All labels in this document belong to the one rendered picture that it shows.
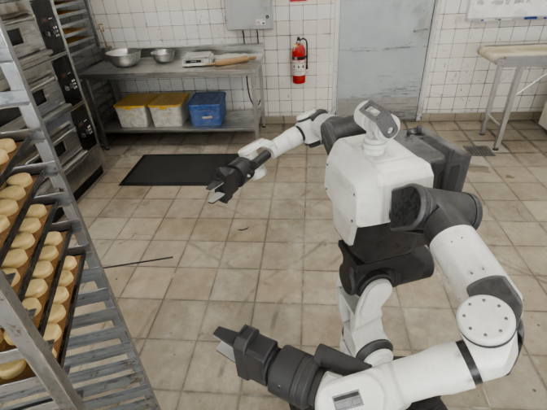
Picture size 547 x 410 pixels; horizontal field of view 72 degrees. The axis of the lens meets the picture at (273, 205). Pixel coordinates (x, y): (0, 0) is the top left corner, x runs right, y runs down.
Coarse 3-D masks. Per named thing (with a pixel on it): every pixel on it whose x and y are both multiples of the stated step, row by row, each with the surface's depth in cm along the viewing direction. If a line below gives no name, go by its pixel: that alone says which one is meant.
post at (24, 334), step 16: (0, 272) 60; (0, 288) 59; (0, 304) 61; (16, 304) 63; (0, 320) 62; (16, 320) 63; (16, 336) 65; (32, 336) 66; (32, 352) 68; (48, 352) 71; (32, 368) 70; (48, 368) 71; (48, 384) 73; (64, 384) 75; (64, 400) 76; (80, 400) 81
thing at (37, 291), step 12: (48, 240) 98; (60, 240) 100; (48, 252) 94; (60, 252) 97; (36, 264) 90; (48, 264) 90; (36, 276) 88; (48, 276) 90; (36, 288) 84; (48, 288) 86; (24, 300) 81; (36, 300) 81; (36, 312) 79; (36, 324) 78; (0, 336) 74; (0, 348) 73
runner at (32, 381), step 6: (66, 372) 78; (24, 378) 75; (30, 378) 75; (36, 378) 75; (6, 384) 74; (12, 384) 74; (18, 384) 75; (24, 384) 75; (30, 384) 76; (36, 384) 76; (0, 390) 74; (6, 390) 75; (12, 390) 75; (18, 390) 76
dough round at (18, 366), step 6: (18, 360) 79; (24, 360) 80; (0, 366) 78; (6, 366) 78; (12, 366) 78; (18, 366) 78; (24, 366) 79; (0, 372) 77; (6, 372) 77; (12, 372) 77; (18, 372) 78; (6, 378) 77
